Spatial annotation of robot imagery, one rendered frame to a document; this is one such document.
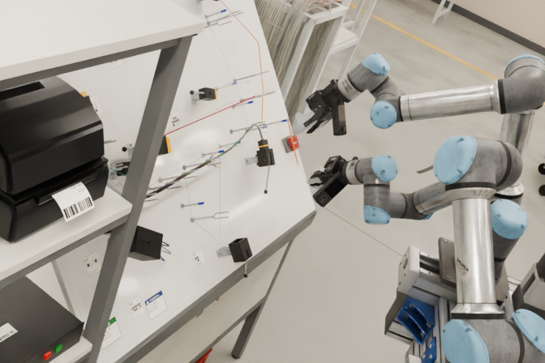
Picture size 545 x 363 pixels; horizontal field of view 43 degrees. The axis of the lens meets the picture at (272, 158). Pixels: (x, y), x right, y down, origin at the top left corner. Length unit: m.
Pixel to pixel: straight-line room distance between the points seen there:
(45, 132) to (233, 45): 1.31
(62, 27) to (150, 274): 1.05
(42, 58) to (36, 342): 0.75
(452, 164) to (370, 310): 2.22
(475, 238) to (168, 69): 0.81
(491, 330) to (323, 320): 2.03
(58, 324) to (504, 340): 0.96
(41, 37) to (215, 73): 1.35
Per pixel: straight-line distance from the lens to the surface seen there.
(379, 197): 1.96
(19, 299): 1.62
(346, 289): 3.83
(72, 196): 1.23
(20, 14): 1.06
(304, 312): 3.57
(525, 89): 1.96
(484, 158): 1.66
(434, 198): 1.94
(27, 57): 0.94
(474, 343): 1.59
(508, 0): 10.18
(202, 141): 2.18
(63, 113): 1.26
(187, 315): 2.08
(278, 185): 2.48
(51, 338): 1.55
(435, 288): 2.19
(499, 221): 2.09
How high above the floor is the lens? 2.28
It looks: 29 degrees down
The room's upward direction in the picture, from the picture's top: 22 degrees clockwise
